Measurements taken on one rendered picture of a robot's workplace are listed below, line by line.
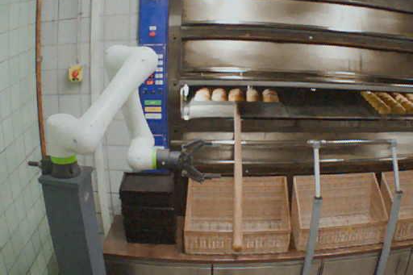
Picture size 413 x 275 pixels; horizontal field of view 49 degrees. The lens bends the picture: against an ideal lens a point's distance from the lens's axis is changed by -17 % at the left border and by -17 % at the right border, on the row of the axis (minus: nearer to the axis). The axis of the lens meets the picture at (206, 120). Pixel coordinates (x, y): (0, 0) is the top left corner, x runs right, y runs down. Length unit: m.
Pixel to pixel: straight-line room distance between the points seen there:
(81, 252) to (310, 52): 1.66
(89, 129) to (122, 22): 1.12
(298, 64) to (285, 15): 0.28
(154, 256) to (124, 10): 1.35
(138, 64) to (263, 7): 1.03
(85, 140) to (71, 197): 0.29
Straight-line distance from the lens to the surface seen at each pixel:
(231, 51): 2.87
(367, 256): 2.83
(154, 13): 2.84
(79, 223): 2.12
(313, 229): 2.57
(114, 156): 3.07
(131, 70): 2.03
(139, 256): 2.70
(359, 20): 2.95
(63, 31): 3.00
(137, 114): 2.31
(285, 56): 2.89
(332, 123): 3.01
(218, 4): 2.85
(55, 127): 2.01
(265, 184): 3.03
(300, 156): 3.02
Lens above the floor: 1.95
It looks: 15 degrees down
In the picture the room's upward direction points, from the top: straight up
